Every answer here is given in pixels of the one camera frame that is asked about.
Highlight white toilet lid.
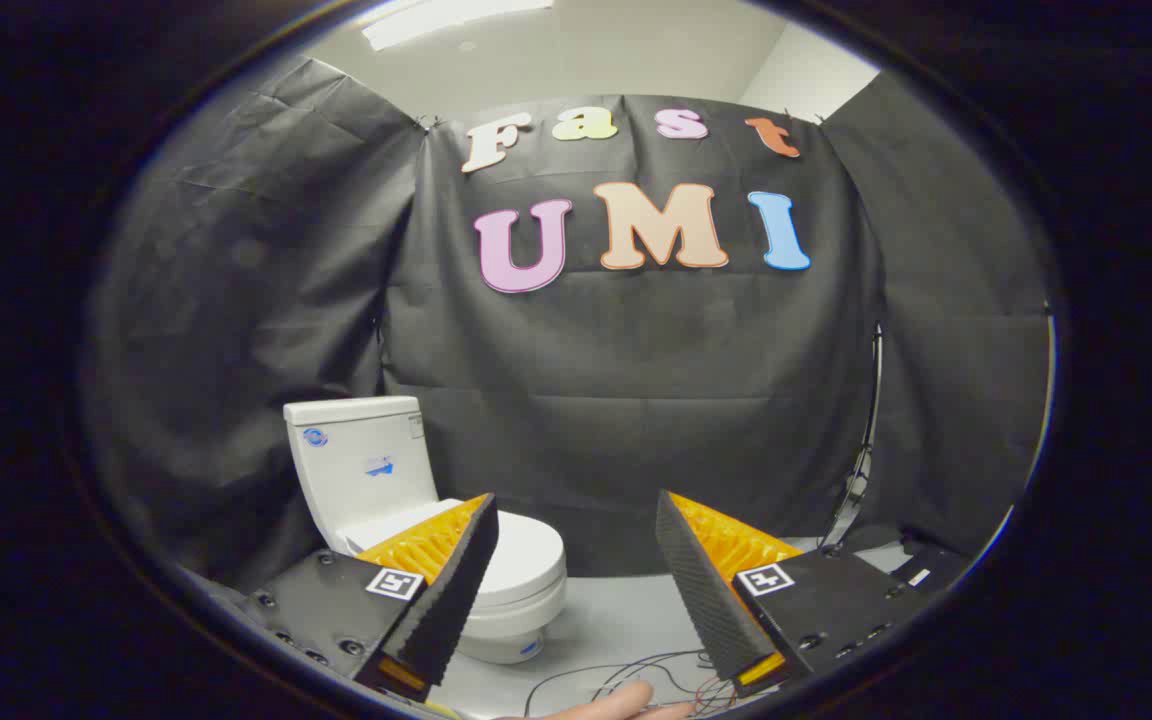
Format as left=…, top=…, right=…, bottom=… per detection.
left=341, top=498, right=568, bottom=607

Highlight black backdrop cloth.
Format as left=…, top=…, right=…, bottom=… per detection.
left=81, top=55, right=1052, bottom=593

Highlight white toilet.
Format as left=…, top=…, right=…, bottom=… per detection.
left=283, top=396, right=569, bottom=665

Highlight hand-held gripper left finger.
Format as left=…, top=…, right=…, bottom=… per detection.
left=239, top=492, right=500, bottom=701

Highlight tangle of floor cables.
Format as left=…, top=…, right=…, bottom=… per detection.
left=524, top=650, right=739, bottom=719

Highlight black box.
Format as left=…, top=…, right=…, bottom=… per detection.
left=891, top=543, right=973, bottom=597

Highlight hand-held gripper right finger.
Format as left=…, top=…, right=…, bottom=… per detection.
left=654, top=489, right=939, bottom=699

